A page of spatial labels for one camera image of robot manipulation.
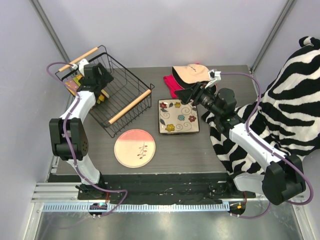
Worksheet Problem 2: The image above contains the cream flower square plate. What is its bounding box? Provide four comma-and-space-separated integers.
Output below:
157, 98, 200, 135

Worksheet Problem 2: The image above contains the cream round plate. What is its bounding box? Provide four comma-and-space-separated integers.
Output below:
114, 129, 156, 168

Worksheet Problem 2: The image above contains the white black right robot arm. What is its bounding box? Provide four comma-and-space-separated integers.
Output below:
175, 82, 306, 205

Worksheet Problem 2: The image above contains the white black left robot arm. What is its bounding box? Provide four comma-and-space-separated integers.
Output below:
49, 63, 114, 200

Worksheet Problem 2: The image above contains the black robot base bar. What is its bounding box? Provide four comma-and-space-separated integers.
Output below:
48, 172, 256, 205

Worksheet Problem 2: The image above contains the beige black bucket hat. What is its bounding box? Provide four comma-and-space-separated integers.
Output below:
170, 63, 213, 99

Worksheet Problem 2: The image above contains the red folded cloth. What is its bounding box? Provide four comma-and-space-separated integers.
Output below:
163, 63, 200, 99

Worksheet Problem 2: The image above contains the green dotted round plate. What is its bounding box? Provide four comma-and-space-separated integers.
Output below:
72, 74, 106, 104

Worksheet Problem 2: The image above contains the pink dotted round plate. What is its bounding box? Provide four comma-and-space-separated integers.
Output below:
66, 79, 79, 91

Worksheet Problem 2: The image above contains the zebra striped blanket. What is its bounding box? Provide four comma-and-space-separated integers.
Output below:
201, 36, 320, 175

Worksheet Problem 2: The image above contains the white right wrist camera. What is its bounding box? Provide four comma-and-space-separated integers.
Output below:
205, 69, 221, 89

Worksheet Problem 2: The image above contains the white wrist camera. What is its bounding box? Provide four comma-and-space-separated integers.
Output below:
70, 58, 89, 76
205, 69, 221, 89

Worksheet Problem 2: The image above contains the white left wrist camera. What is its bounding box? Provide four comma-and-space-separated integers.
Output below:
70, 58, 89, 76

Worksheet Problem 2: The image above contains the black wire dish rack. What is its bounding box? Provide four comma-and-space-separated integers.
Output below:
54, 44, 156, 139

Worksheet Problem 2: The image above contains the grey slotted cable duct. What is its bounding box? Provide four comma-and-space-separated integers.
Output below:
42, 202, 230, 213

